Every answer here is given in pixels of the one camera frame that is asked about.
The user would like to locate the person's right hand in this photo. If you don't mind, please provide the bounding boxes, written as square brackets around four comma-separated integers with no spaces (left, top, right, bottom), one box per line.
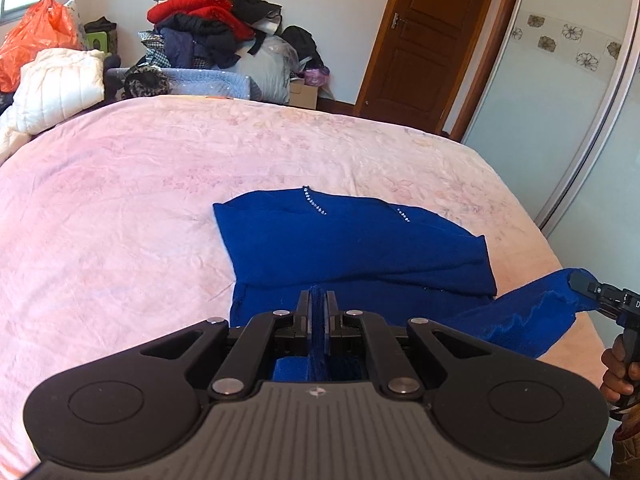
[601,334,640,411]

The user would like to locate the purple bag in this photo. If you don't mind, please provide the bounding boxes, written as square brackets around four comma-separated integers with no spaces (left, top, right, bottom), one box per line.
[303,66,331,89]

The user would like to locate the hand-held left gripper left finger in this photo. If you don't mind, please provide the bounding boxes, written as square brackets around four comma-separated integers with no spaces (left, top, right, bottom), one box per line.
[140,290,314,402]

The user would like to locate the black backpack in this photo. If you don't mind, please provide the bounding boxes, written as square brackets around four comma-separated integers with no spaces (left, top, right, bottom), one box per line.
[281,25,326,76]

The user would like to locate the light blue towel blanket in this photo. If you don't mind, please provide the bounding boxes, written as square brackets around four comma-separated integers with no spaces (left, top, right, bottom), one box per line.
[105,67,264,102]

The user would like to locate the orange plastic bag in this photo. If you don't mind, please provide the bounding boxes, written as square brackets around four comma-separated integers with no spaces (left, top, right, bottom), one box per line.
[0,0,84,94]

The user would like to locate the blue beaded sweater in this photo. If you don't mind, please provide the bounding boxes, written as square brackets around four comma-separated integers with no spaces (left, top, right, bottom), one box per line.
[212,186,601,382]

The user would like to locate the pink bed blanket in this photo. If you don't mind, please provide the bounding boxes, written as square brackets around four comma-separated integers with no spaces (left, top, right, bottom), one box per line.
[0,95,607,473]

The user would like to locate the brown wooden door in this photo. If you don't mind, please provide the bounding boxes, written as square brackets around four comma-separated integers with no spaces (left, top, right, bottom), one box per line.
[353,0,528,142]

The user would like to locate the white quilted jacket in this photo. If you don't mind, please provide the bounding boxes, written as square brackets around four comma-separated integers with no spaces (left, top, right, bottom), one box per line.
[0,48,107,162]

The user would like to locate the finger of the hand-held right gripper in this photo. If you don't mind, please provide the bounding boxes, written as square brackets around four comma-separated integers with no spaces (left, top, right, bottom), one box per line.
[569,271,608,314]

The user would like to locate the frosted glass wardrobe door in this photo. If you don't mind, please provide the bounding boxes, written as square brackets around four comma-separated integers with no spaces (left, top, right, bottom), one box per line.
[461,0,640,242]

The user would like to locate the person's right forearm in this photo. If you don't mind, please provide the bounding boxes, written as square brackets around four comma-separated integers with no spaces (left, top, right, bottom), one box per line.
[611,422,640,480]

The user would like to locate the leopard print cloth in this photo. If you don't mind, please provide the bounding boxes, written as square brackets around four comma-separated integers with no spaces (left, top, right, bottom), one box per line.
[121,64,171,101]

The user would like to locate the clear bag of bedding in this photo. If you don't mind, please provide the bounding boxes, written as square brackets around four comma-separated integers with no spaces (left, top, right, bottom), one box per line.
[235,35,302,107]

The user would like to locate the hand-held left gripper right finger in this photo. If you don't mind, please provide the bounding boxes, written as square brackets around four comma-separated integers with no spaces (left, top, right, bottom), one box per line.
[325,290,497,400]

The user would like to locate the pile of clothes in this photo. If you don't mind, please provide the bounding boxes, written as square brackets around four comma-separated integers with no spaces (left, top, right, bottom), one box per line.
[137,0,284,72]

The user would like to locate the cardboard box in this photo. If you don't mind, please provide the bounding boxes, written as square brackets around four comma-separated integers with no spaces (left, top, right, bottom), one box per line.
[288,81,321,111]

